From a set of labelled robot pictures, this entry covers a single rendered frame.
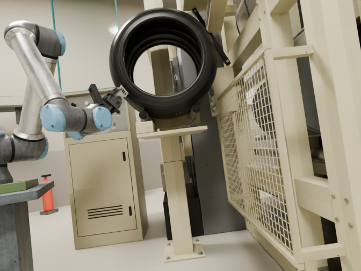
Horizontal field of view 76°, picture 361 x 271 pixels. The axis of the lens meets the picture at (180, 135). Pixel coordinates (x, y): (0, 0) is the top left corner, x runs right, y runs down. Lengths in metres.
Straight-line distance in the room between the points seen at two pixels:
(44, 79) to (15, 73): 3.61
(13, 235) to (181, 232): 0.93
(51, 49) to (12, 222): 0.84
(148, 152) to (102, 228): 2.49
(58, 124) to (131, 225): 1.35
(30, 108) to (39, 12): 3.65
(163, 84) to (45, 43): 0.72
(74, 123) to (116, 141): 1.11
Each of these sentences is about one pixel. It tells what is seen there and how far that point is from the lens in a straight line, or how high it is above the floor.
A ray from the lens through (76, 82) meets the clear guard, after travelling 2.19.
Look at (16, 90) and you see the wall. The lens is 4.53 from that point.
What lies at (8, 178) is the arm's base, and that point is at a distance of 1.47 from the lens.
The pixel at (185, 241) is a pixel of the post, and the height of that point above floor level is 0.09.
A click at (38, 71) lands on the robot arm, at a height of 1.06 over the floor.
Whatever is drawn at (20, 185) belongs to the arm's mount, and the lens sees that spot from 1.34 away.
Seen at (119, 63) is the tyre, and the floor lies 1.18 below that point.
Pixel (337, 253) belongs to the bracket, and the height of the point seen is 0.33.
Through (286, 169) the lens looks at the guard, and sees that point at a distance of 0.78.
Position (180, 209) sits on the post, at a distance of 1.62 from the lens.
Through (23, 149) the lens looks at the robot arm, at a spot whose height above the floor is 0.80.
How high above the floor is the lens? 0.71
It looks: 3 degrees up
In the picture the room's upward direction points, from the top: 7 degrees counter-clockwise
